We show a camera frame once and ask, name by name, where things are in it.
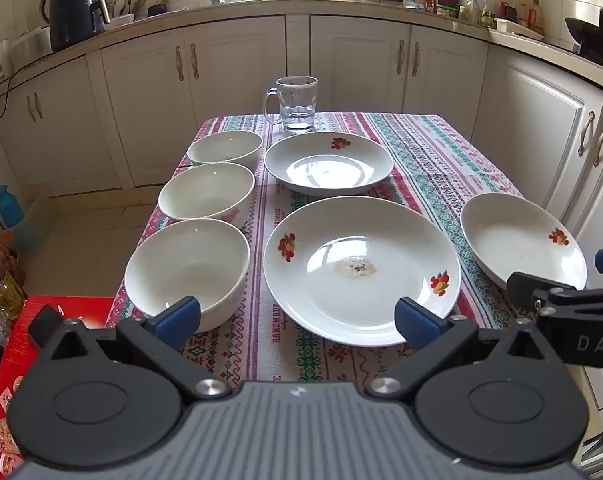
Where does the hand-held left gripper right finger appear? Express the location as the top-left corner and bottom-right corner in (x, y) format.
(364, 296), (557, 402)

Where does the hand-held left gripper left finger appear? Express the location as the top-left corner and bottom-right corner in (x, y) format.
(28, 296), (232, 404)

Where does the white plate fruit print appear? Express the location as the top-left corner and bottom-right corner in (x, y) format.
(263, 195), (462, 348)
(460, 192), (589, 293)
(264, 132), (395, 196)

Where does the white bowl pink print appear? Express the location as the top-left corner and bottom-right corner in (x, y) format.
(124, 218), (251, 334)
(158, 162), (256, 226)
(186, 130), (264, 167)

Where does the patterned red green tablecloth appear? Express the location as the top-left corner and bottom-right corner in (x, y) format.
(104, 111), (577, 386)

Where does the yellow oil bottle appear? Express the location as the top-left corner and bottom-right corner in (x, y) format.
(0, 247), (28, 322)

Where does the red cardboard box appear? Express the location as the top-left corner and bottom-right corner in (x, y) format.
(0, 296), (116, 480)

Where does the blue thermos bottle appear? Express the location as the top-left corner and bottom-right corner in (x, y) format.
(0, 185), (25, 231)

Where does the black wok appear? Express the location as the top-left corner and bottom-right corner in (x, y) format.
(565, 8), (603, 72)

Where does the clear glass mug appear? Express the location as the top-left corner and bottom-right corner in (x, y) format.
(262, 75), (318, 133)

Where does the white tray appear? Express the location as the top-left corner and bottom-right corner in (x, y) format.
(495, 18), (545, 41)

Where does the orange condiment bottle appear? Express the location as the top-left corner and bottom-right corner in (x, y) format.
(527, 0), (545, 34)

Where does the white electric kettle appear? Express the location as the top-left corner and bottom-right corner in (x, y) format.
(0, 39), (15, 84)

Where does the black electric kettle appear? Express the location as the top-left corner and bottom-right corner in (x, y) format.
(42, 0), (106, 53)

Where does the kitchen countertop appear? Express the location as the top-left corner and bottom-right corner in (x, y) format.
(0, 0), (603, 106)

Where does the black power cable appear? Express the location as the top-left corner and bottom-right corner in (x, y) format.
(0, 67), (38, 126)

